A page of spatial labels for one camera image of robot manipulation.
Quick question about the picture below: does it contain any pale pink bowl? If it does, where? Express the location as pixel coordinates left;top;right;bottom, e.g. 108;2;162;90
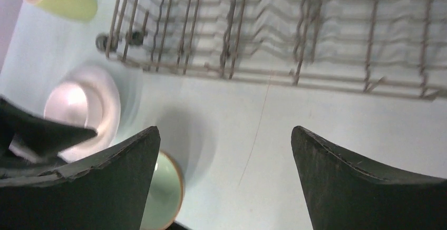
44;81;103;129

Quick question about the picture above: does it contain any grey wire dish rack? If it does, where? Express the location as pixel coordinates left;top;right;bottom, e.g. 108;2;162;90
95;0;446;101

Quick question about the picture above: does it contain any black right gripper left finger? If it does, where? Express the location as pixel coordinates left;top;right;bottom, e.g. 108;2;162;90
1;126;161;229

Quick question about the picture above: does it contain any light green bowl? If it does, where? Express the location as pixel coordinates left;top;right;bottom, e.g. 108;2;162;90
140;150;185;229

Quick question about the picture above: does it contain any white scalloped plate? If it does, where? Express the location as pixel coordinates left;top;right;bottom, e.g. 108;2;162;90
58;65;121;162

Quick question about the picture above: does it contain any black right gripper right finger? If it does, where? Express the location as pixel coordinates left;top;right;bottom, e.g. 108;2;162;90
291;126;446;229

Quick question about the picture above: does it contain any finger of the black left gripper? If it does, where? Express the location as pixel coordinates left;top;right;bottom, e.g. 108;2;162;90
1;97;98;179

